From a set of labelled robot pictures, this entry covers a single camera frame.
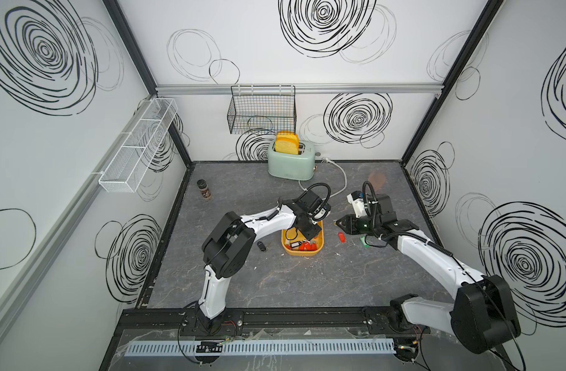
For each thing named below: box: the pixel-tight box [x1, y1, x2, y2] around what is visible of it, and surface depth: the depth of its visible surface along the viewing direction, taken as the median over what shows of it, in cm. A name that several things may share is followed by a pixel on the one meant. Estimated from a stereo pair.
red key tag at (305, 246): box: [298, 241, 318, 252], surface depth 93 cm
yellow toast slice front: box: [274, 134, 300, 156], surface depth 104 cm
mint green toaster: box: [267, 141, 316, 181], surface depth 107 cm
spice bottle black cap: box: [196, 178, 212, 200], surface depth 102 cm
